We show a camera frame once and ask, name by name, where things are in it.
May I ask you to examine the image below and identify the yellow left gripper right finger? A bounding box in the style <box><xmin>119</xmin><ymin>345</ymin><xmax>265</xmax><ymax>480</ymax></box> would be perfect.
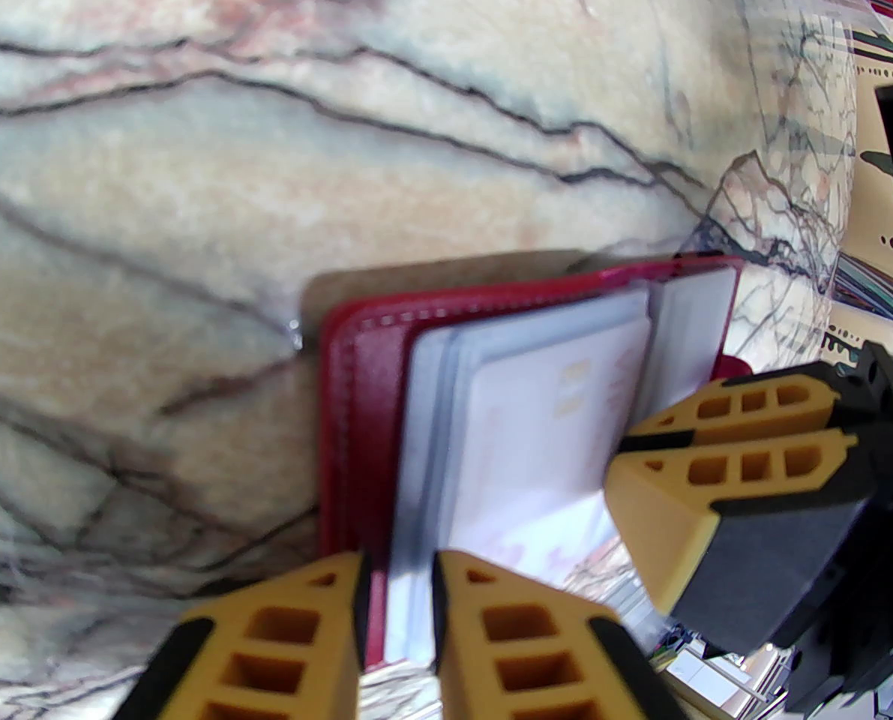
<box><xmin>431</xmin><ymin>550</ymin><xmax>688</xmax><ymax>720</ymax></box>

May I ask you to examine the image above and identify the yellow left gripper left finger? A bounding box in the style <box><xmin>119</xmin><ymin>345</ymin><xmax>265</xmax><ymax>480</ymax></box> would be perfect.
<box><xmin>112</xmin><ymin>550</ymin><xmax>373</xmax><ymax>720</ymax></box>

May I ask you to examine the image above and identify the white card pink print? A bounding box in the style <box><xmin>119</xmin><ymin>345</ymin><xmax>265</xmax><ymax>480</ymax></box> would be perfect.
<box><xmin>446</xmin><ymin>319</ymin><xmax>651</xmax><ymax>584</ymax></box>

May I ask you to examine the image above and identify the red leather card holder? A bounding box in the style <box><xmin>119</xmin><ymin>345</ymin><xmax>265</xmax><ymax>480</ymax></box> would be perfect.
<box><xmin>316</xmin><ymin>252</ymin><xmax>752</xmax><ymax>674</ymax></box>

